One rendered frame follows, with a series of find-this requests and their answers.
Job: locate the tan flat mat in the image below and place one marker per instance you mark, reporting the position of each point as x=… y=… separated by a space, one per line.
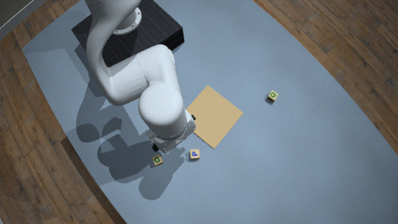
x=214 y=114

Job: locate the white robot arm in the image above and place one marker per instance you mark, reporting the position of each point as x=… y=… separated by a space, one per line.
x=149 y=75

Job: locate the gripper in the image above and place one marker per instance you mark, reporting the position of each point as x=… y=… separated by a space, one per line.
x=166 y=146

